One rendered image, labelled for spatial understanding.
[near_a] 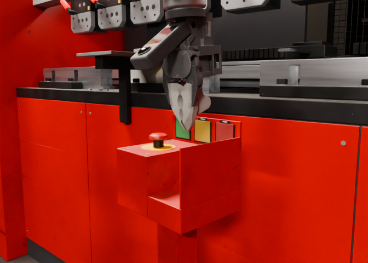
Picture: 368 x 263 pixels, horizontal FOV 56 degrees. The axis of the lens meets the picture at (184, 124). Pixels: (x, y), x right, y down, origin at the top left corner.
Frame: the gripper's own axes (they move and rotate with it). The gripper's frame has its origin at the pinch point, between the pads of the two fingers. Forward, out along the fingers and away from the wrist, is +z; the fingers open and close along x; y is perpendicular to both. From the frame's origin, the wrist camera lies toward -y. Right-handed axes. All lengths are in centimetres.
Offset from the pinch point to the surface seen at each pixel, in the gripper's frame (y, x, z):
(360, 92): 36.6, -16.9, -2.0
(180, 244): -1.0, 2.2, 24.3
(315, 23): 207, 79, -29
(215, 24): 88, 70, -26
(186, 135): 9.6, 10.0, 5.2
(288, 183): 27.0, -5.2, 18.3
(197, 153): -1.6, -4.9, 4.3
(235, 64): 63, 38, -8
